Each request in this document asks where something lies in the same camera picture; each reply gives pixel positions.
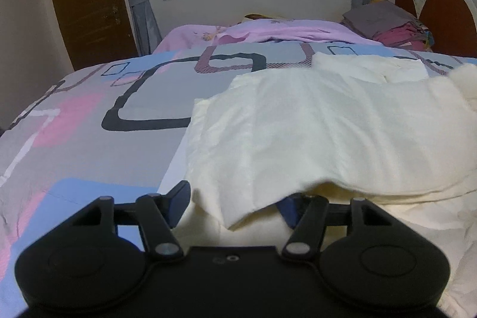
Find pink folded clothes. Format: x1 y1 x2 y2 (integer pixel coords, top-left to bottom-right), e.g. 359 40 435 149
373 22 435 52

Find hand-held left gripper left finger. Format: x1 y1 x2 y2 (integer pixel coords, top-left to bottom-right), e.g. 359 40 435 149
71 181 191 263

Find pink printed blanket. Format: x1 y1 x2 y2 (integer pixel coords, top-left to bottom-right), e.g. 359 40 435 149
153 18 381 54

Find brown scalloped headboard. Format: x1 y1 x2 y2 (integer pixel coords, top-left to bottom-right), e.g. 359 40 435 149
393 0 477 58

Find cream large garment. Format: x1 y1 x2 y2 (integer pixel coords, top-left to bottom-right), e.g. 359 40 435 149
175 52 477 318

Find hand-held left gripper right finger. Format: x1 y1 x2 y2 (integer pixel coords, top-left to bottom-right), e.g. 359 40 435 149
276 192 396 263

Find patterned grey blue pink bedsheet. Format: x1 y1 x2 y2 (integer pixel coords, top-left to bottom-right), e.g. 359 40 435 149
0 42 477 318

